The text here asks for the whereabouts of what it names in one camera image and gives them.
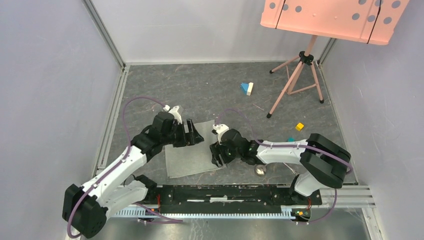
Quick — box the grey cloth napkin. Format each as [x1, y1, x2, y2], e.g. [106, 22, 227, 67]
[165, 120, 219, 179]

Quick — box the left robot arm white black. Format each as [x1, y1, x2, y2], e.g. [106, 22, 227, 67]
[62, 111, 204, 239]

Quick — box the blue and white block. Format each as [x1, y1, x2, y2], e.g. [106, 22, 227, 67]
[240, 82, 254, 96]

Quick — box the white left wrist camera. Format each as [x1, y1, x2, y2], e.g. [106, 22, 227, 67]
[162, 105, 184, 124]

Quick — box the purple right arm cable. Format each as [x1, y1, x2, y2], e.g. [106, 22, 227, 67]
[213, 108, 354, 225]

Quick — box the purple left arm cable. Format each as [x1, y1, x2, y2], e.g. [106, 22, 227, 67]
[66, 96, 184, 239]

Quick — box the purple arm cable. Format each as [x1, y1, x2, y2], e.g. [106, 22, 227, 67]
[213, 108, 354, 225]
[66, 96, 184, 239]

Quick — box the yellow cube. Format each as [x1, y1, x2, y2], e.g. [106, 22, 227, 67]
[295, 122, 305, 132]

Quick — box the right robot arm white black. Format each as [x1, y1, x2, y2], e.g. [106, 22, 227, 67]
[210, 124, 353, 204]

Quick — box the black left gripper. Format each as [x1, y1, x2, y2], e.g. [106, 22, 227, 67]
[161, 118, 204, 148]

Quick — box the silver fork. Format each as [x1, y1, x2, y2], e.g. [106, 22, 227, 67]
[284, 163, 298, 176]

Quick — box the silver spoon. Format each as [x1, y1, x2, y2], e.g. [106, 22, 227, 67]
[254, 164, 267, 177]

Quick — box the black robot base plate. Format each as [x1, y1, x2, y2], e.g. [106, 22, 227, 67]
[140, 184, 323, 214]

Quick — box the pink music stand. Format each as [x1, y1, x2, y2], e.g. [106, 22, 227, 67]
[260, 0, 409, 118]

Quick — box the white slotted cable duct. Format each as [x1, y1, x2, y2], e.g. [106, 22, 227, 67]
[113, 206, 295, 220]

